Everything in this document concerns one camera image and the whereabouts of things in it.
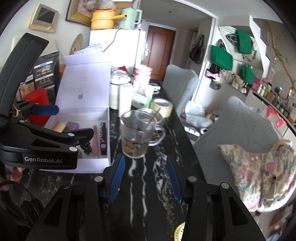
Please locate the white refrigerator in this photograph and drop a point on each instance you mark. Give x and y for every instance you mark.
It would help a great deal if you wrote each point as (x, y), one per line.
(124, 47)

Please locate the brown wooden door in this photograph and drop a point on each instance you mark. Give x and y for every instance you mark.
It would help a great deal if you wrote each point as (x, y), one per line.
(158, 49)

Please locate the pink paper cup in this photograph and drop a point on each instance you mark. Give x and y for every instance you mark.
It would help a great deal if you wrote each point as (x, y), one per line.
(141, 77)

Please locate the green tote bag upper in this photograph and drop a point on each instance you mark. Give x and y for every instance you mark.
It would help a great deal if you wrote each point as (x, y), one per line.
(242, 41)

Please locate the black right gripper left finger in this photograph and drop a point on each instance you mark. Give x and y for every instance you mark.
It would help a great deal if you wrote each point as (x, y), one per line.
(77, 212)

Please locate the wooden spoon in mug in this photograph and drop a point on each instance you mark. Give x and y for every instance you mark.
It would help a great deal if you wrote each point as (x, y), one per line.
(145, 130)

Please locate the yellow cooking pot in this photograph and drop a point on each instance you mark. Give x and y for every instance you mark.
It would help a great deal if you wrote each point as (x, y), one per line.
(104, 19)

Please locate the floral cushion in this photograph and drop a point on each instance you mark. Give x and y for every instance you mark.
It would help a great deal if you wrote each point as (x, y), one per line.
(265, 181)

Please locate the wall intercom panel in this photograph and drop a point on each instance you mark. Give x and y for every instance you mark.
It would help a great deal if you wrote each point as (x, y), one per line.
(44, 19)

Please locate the white open gift box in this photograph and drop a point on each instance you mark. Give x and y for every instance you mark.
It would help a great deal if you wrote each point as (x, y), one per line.
(83, 97)

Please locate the black cosmetic box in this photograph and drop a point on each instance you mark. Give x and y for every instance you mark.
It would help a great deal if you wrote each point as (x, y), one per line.
(103, 138)

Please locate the black white checkered scrunchie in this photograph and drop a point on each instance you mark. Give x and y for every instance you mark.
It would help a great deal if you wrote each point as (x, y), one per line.
(79, 154)

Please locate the black polka dot scrunchie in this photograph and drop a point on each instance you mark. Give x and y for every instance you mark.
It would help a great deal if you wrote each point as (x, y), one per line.
(86, 147)

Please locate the glass mug with cartoon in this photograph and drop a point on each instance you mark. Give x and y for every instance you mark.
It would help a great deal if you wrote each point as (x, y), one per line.
(124, 134)

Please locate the dark hanging handbag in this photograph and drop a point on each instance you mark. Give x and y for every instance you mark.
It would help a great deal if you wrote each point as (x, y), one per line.
(197, 52)

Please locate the green tote bag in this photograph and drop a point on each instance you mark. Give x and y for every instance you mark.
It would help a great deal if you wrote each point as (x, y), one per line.
(242, 41)
(220, 57)
(247, 74)

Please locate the green tote bag lower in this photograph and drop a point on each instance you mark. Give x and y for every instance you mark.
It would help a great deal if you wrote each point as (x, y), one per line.
(247, 74)

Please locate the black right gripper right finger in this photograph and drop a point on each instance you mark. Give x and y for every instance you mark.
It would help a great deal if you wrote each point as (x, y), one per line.
(215, 212)

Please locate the pink lipstick tube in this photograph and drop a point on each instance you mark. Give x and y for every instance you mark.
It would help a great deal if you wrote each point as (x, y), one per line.
(95, 142)

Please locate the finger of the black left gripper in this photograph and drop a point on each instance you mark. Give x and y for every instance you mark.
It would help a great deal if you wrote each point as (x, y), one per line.
(32, 134)
(23, 110)

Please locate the white lidded pot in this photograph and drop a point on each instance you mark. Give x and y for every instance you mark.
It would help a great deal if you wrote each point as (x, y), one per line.
(117, 78)

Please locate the gold rectangular box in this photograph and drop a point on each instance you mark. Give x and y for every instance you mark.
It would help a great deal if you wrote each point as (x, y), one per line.
(59, 127)

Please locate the grey far chair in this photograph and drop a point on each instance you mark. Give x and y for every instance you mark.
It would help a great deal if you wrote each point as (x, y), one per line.
(179, 85)

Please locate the person's left hand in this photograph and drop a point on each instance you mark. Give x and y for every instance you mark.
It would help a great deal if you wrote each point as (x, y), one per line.
(15, 176)

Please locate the grey leaf pattern chair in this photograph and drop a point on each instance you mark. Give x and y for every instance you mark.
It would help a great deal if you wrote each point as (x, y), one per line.
(237, 124)

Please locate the framed picture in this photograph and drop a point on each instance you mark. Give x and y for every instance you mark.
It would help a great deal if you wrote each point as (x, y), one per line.
(80, 11)

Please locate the mint green kettle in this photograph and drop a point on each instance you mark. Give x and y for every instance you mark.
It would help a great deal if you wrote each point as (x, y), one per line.
(133, 17)

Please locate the black snack pouch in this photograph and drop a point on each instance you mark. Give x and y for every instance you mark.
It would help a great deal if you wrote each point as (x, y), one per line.
(43, 74)

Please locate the masking tape roll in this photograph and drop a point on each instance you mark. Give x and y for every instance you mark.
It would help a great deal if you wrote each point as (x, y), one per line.
(165, 107)

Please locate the white tall cylinder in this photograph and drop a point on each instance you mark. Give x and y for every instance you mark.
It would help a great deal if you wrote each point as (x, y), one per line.
(125, 98)

